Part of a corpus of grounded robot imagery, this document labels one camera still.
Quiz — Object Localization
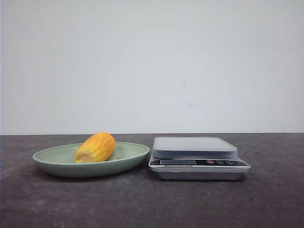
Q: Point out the silver digital kitchen scale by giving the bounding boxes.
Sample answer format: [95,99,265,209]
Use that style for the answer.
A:
[149,136,251,181]

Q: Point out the green ceramic plate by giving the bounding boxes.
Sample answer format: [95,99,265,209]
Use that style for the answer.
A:
[32,142,151,178]

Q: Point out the yellow corn cob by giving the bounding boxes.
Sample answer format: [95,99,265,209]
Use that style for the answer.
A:
[73,132,115,163]

